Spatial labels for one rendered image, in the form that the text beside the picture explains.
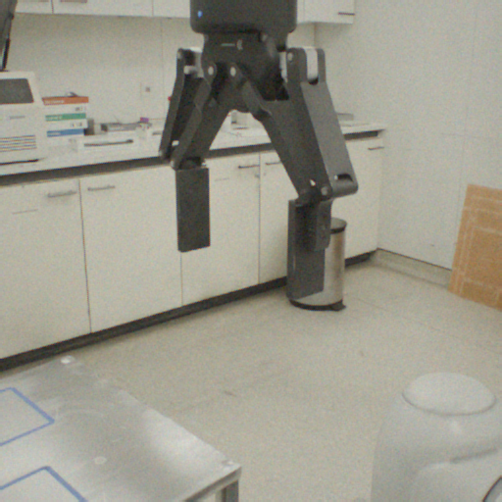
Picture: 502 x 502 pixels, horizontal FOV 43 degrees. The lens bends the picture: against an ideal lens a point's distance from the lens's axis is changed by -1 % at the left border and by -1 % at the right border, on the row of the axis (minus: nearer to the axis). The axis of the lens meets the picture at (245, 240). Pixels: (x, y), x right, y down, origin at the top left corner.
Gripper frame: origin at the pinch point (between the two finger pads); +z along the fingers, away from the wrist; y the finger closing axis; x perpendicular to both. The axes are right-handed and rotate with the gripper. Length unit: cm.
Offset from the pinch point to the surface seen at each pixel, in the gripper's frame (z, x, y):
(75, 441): 38, -1, 39
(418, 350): 120, -203, 121
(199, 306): 117, -151, 224
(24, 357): 116, -55, 224
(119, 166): 36, -108, 223
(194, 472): 37.9, -10.0, 22.8
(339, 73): 0, -290, 257
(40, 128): 16, -71, 219
